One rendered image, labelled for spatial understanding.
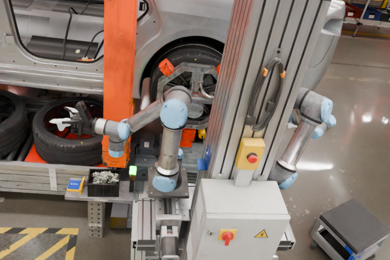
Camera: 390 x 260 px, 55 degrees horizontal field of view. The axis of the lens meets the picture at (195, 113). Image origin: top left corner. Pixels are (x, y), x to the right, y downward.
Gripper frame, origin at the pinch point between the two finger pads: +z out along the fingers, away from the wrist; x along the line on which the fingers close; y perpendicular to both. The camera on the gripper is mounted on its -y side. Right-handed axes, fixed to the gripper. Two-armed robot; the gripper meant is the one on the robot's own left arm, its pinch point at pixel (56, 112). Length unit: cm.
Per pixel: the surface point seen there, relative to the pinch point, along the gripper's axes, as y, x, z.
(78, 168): 77, 59, 12
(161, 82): 14, 93, -33
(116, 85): -0.1, 43.7, -15.1
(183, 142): 66, 104, -55
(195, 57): -5, 103, -53
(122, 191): 74, 41, -25
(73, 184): 71, 35, 6
